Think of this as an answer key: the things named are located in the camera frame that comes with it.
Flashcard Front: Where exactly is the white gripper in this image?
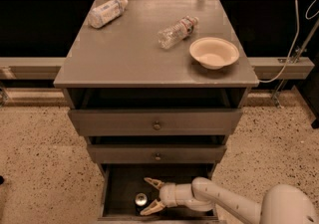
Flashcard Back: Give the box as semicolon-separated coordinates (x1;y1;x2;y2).
141;177;193;216

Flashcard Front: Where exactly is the blue pepsi can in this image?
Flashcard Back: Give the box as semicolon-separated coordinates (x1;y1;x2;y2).
135;193;149;207

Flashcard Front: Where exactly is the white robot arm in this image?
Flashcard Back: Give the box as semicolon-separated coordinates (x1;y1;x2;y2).
141;177;319;224

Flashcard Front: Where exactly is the bottom grey open drawer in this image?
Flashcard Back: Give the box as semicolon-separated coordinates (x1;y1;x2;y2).
96;164;226;224

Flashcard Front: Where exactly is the middle grey drawer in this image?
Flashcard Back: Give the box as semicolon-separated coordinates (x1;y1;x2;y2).
88;144;226;164

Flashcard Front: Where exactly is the grey wooden drawer cabinet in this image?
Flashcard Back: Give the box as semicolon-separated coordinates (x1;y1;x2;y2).
53;0;260;224

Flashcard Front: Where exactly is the top grey drawer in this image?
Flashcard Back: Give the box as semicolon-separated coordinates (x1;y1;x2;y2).
69;109;242;136

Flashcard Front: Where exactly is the white paper bowl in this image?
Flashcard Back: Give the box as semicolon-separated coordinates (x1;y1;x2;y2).
189;37;239;70

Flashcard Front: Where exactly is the clear plastic water bottle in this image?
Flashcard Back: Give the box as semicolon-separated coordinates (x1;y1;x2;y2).
158;16;199;50

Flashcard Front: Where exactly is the white labelled plastic bottle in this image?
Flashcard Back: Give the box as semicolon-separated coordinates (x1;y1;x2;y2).
88;0;129;29

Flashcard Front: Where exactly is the white cable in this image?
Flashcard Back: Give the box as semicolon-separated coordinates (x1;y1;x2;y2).
258;0;300;85

